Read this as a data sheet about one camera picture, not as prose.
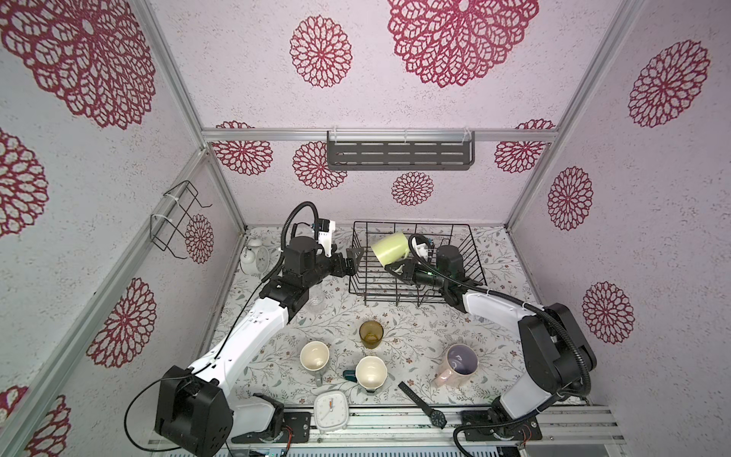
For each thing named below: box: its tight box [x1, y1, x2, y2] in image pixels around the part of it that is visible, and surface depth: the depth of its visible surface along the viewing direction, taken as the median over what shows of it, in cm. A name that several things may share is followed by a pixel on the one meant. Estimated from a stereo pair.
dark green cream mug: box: [342, 355, 388, 394], surface depth 76 cm
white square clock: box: [313, 390, 350, 434], surface depth 76 cm
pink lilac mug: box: [433, 342, 479, 388], surface depth 77 cm
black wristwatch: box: [397, 380, 448, 430], surface depth 78 cm
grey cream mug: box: [299, 339, 331, 388], surface depth 80 cm
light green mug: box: [371, 231, 411, 268], surface depth 84 cm
